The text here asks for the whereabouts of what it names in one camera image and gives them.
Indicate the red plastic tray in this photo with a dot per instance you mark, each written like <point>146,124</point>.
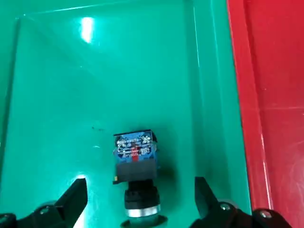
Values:
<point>280,95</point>

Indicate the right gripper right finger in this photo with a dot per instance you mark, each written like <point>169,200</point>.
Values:
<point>225,216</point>

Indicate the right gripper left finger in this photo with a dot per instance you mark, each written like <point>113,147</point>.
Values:
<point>52,211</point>

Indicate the green-capped push button switch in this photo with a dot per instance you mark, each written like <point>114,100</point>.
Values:
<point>135,166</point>

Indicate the green plastic tray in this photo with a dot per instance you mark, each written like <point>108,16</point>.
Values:
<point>95,95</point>

